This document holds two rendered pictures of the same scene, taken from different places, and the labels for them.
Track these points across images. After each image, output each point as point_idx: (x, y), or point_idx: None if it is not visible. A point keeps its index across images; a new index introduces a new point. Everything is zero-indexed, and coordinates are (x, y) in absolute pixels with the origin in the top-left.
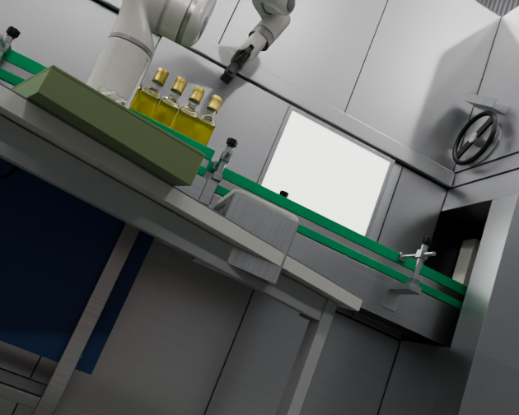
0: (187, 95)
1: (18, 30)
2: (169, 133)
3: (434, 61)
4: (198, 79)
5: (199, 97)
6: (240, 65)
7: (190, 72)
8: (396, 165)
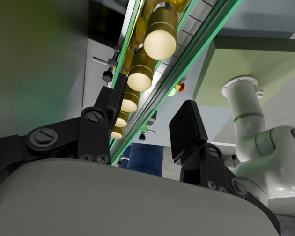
0: (37, 69)
1: (143, 138)
2: None
3: None
4: None
5: (154, 67)
6: (216, 152)
7: (5, 131)
8: None
